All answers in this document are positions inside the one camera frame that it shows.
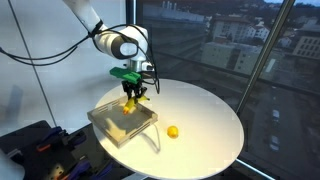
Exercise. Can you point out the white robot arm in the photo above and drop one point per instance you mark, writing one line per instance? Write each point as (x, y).
(113, 41)

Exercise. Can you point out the black workbench platform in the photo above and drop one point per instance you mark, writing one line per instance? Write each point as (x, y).
(23, 133)

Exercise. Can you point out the yellow banana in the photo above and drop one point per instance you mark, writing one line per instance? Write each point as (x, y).
(130, 105)

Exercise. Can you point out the shallow wooden box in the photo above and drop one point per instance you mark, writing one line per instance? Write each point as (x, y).
(121, 126)

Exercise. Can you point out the perforated metal board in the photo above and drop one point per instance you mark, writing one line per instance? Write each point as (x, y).
(55, 171)

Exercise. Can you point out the small yellow lemon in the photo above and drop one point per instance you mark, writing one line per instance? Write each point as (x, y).
(172, 132)

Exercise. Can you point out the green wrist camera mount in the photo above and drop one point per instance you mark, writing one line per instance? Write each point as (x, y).
(125, 75)

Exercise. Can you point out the diagonal metal window pole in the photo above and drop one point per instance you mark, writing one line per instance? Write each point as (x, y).
(266, 50)

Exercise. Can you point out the white rounded housing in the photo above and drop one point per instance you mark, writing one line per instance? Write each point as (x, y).
(10, 168)

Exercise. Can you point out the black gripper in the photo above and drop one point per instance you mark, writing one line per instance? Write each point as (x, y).
(133, 87)

